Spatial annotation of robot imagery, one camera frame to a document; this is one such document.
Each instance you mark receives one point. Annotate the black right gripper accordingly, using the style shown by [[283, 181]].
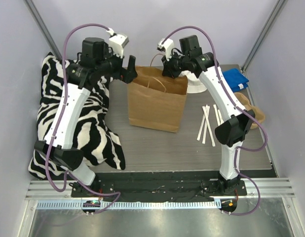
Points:
[[169, 68]]

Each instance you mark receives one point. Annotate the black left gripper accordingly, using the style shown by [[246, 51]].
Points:
[[126, 71]]

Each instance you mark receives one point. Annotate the brown paper bag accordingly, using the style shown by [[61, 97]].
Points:
[[155, 101]]

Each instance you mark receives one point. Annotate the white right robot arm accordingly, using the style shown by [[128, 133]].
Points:
[[236, 119]]

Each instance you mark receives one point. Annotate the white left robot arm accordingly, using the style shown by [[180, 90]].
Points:
[[98, 58]]

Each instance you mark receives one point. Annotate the white bucket hat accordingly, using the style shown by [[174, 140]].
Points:
[[194, 84]]

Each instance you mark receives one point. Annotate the blue folded cloth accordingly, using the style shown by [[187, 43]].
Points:
[[235, 79]]

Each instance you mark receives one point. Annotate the zebra striped pillow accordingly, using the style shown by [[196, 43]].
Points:
[[98, 143]]

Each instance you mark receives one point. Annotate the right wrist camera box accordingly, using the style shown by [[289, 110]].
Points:
[[166, 46]]

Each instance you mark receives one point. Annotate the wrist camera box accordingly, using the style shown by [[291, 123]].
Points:
[[166, 46], [117, 43]]

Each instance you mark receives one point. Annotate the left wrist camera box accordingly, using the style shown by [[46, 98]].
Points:
[[117, 43]]

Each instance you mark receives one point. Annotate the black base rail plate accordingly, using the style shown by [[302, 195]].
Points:
[[169, 186]]

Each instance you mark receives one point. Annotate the slotted cable duct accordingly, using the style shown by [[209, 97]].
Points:
[[90, 204]]

